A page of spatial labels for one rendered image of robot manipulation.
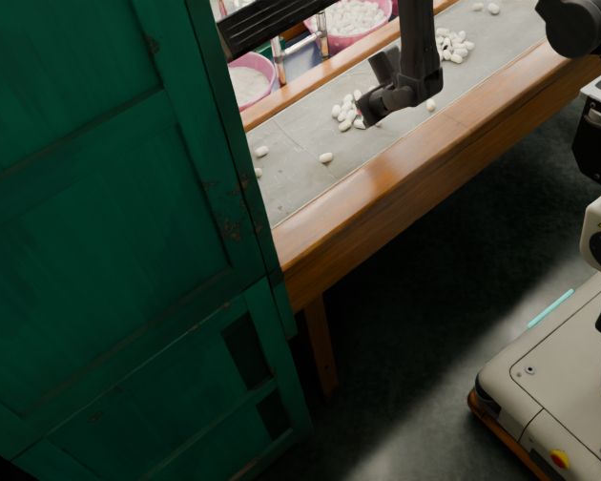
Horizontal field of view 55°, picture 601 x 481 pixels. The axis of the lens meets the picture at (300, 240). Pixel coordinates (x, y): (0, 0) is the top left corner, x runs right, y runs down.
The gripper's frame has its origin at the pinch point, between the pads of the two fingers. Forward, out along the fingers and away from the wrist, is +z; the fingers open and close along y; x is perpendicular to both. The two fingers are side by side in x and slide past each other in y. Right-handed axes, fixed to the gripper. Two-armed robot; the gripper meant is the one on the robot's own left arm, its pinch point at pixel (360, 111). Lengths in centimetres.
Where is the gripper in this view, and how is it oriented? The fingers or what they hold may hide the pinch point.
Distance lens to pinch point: 141.2
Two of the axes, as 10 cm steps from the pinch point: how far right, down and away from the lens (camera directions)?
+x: 5.0, 8.4, 2.2
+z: -3.9, -0.1, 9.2
